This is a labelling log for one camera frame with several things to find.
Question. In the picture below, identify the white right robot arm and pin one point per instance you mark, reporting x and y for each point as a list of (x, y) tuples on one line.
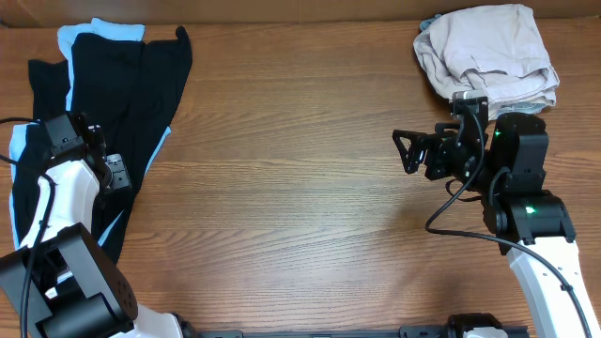
[(530, 224)]

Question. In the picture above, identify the black t-shirt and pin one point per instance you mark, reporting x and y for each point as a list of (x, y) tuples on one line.
[(131, 89)]

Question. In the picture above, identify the light blue t-shirt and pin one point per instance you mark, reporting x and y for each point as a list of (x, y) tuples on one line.
[(66, 36)]

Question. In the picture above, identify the beige folded shorts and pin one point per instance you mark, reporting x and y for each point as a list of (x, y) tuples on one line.
[(497, 49)]

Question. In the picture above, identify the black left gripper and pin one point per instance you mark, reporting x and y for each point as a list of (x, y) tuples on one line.
[(121, 177)]

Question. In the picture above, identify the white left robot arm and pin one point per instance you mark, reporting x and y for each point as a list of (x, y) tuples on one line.
[(60, 281)]

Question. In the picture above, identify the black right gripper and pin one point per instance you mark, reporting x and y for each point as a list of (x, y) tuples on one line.
[(419, 141)]

